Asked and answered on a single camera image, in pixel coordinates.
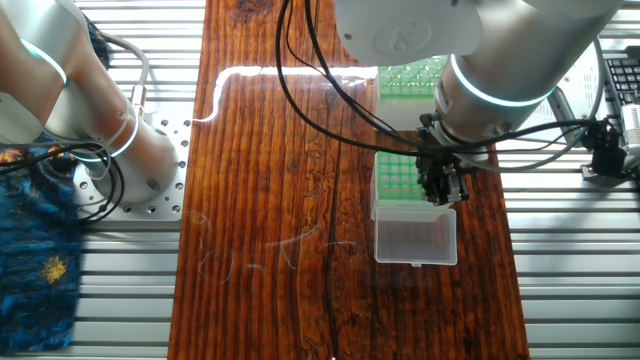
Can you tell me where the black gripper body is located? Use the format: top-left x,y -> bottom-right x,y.
414,130 -> 477,187

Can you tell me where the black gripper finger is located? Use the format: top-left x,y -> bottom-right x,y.
444,168 -> 471,205
420,174 -> 445,207

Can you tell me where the tall green pipette tip holder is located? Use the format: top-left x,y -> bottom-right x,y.
372,150 -> 459,266

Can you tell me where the brown wooden board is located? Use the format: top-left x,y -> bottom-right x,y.
168,0 -> 531,360

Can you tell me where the printed white paper sheet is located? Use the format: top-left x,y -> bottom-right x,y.
545,35 -> 613,151

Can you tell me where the black keyboard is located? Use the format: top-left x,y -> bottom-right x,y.
605,58 -> 640,106

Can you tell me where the blue patterned cloth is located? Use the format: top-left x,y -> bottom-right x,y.
0,130 -> 86,351

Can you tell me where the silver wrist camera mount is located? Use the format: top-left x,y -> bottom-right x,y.
547,88 -> 587,127

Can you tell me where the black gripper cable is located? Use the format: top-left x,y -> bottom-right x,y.
275,0 -> 627,179

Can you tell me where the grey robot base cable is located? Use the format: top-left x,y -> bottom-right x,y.
95,35 -> 153,131

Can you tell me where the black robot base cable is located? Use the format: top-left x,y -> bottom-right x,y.
40,140 -> 123,223

